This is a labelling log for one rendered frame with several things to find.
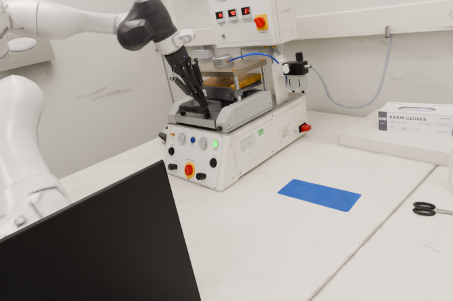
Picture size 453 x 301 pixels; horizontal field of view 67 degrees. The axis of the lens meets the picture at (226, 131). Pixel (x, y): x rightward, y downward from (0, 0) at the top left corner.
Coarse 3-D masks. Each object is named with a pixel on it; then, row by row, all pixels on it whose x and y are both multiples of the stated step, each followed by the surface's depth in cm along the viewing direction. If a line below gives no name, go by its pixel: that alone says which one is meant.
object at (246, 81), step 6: (210, 78) 138; (216, 78) 136; (222, 78) 131; (228, 78) 130; (240, 78) 128; (246, 78) 126; (252, 78) 127; (258, 78) 130; (204, 84) 129; (210, 84) 127; (216, 84) 125; (222, 84) 124; (228, 84) 122; (240, 84) 123; (246, 84) 125; (252, 84) 128; (258, 84) 130
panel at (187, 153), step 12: (180, 132) 130; (192, 132) 125; (204, 132) 120; (180, 144) 130; (192, 144) 125; (168, 156) 135; (180, 156) 129; (192, 156) 124; (204, 156) 120; (216, 156) 115; (168, 168) 134; (180, 168) 129; (204, 168) 119; (216, 168) 115; (192, 180) 124; (204, 180) 119; (216, 180) 115
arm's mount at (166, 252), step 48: (96, 192) 54; (144, 192) 60; (0, 240) 46; (48, 240) 50; (96, 240) 55; (144, 240) 61; (0, 288) 46; (48, 288) 51; (96, 288) 56; (144, 288) 63; (192, 288) 71
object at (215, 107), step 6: (210, 102) 124; (216, 102) 122; (210, 108) 125; (216, 108) 123; (180, 114) 129; (186, 114) 128; (192, 114) 126; (198, 114) 125; (210, 114) 122; (216, 114) 121; (180, 120) 129; (186, 120) 127; (192, 120) 124; (198, 120) 121; (204, 120) 119; (210, 120) 116; (204, 126) 120; (210, 126) 118
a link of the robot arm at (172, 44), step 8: (176, 32) 109; (184, 32) 110; (192, 32) 109; (168, 40) 107; (176, 40) 108; (184, 40) 109; (192, 40) 109; (160, 48) 110; (168, 48) 109; (176, 48) 109
